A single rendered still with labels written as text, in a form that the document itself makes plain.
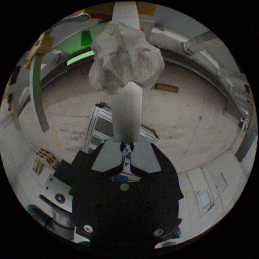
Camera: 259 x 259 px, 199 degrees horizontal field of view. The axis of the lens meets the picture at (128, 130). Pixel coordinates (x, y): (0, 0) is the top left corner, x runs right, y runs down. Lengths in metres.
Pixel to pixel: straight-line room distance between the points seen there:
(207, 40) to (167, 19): 0.26
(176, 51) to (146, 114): 0.85
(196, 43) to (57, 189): 0.58
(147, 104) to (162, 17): 0.91
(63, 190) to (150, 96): 1.05
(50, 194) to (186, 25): 0.81
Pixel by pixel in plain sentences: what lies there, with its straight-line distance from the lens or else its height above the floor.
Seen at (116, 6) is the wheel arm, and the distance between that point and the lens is 0.16.
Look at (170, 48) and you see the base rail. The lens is 0.32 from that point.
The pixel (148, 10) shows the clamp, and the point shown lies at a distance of 0.20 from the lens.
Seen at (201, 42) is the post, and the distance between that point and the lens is 0.30.
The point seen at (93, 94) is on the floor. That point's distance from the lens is 1.04.
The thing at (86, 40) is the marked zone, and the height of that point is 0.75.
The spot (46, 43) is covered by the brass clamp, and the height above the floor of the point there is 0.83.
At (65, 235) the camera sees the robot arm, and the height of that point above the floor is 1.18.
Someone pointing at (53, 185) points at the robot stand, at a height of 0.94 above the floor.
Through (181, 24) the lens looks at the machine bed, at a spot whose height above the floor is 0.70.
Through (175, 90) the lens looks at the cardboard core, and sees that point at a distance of 1.02.
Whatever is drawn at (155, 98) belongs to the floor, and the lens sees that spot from 0.99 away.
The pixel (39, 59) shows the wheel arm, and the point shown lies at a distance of 0.31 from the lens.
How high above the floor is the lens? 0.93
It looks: 59 degrees down
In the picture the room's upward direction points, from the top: 178 degrees counter-clockwise
